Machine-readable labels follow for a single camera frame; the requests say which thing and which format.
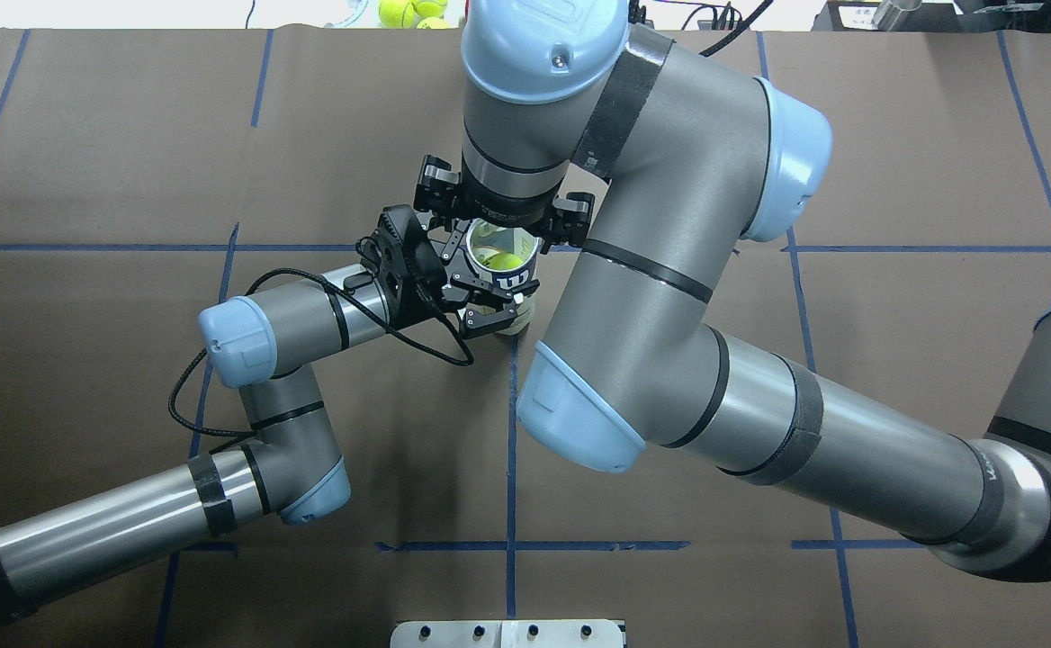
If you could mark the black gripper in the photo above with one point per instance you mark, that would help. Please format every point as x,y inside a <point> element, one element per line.
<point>507,211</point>
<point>433,281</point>

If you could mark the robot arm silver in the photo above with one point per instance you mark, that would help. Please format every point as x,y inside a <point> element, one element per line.
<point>252,389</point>
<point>698,157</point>

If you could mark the spare yellow tennis ball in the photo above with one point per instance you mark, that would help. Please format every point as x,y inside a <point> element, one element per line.
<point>397,14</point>

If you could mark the metal water bottle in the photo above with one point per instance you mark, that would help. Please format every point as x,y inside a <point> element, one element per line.
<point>894,15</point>

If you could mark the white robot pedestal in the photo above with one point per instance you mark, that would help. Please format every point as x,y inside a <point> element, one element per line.
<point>576,632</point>

